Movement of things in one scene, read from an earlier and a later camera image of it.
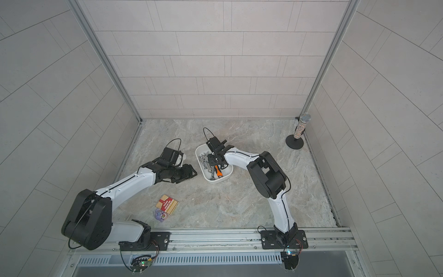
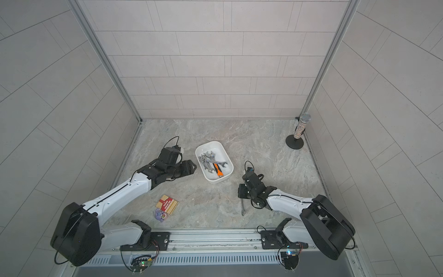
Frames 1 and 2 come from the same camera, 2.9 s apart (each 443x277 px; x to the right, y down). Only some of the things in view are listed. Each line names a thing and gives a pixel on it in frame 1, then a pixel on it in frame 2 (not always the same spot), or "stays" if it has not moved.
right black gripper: [212, 160] -> [240, 194]
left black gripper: [188, 173] stays
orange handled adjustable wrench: [218, 171] stays
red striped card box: [167, 204] stays
